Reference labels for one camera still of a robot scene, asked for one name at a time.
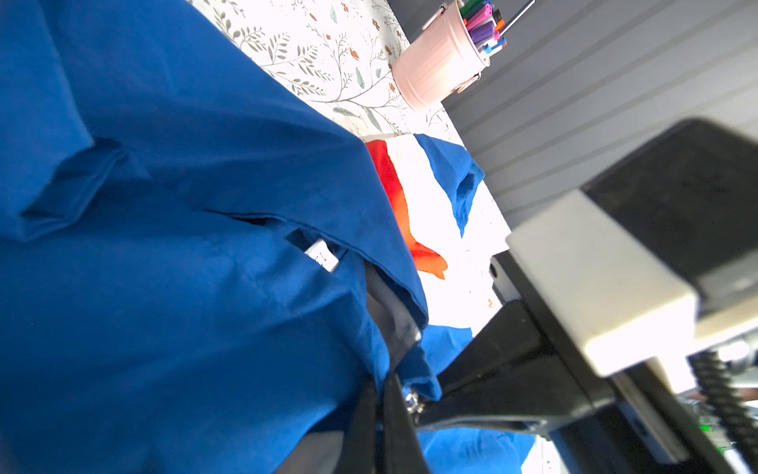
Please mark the blue red white jacket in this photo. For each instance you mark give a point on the blue red white jacket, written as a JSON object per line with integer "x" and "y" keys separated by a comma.
{"x": 195, "y": 265}

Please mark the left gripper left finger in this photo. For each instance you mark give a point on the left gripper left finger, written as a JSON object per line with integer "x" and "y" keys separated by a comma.
{"x": 358, "y": 454}

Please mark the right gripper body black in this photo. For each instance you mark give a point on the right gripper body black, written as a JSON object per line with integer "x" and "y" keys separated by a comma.
{"x": 522, "y": 374}

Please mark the floral table mat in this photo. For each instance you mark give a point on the floral table mat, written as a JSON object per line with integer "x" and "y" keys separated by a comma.
{"x": 337, "y": 57}

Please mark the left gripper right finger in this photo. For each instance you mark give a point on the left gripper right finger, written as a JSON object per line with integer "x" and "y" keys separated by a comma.
{"x": 402, "y": 453}

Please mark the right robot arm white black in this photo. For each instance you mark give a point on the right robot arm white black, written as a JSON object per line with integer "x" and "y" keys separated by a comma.
{"x": 623, "y": 295}

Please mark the pink pen cup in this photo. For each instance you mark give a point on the pink pen cup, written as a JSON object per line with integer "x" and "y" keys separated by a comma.
{"x": 455, "y": 47}

